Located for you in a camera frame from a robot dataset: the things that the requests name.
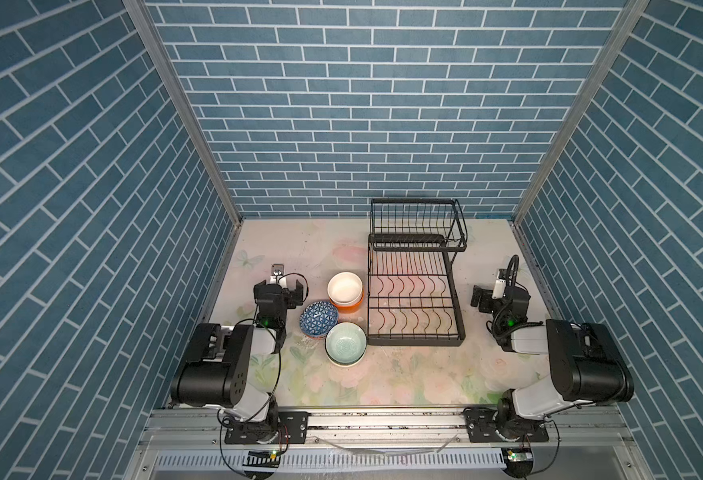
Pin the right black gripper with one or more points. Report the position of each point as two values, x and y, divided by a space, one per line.
487 299

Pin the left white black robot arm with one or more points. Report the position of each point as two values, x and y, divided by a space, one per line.
213 371

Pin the blue triangle patterned bowl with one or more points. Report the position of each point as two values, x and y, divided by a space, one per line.
318 319

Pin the white slotted cable duct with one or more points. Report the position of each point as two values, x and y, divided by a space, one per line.
329 461

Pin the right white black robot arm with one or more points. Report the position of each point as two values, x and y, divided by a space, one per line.
585 366

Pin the green ringed bowl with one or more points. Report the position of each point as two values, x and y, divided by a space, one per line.
345 344

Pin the orange square bowl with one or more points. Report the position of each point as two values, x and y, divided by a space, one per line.
348 307

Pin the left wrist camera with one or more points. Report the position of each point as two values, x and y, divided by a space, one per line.
277 273

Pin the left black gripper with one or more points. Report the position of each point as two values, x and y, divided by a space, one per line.
294 297

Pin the black wire dish rack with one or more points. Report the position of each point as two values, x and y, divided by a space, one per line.
412 298

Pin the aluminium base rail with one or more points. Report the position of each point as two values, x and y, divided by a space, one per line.
586 443

